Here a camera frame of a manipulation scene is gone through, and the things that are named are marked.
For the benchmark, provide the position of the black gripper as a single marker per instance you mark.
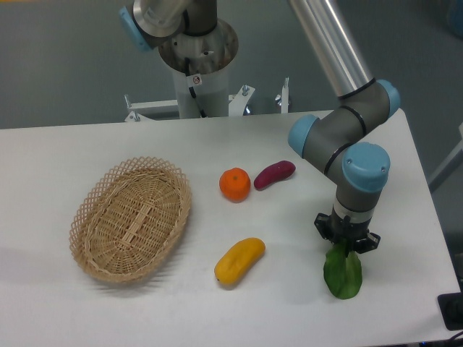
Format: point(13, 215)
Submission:
point(334, 228)

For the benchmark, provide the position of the green bok choy vegetable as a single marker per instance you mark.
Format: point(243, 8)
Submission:
point(342, 271)

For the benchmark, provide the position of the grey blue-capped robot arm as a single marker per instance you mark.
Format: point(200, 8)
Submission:
point(334, 144)

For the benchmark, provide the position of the purple sweet potato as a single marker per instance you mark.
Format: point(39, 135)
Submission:
point(274, 173)

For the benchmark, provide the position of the yellow mango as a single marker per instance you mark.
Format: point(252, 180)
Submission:
point(235, 263)

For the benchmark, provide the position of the orange tangerine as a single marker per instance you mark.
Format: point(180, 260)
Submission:
point(235, 184)

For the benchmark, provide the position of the black device at table edge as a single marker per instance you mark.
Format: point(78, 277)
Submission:
point(451, 310)

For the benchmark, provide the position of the woven wicker oval basket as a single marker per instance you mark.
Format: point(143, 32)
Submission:
point(131, 220)

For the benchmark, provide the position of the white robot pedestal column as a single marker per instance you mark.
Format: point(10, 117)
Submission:
point(200, 69)

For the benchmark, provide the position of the white metal base frame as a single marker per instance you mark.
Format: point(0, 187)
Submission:
point(238, 105)

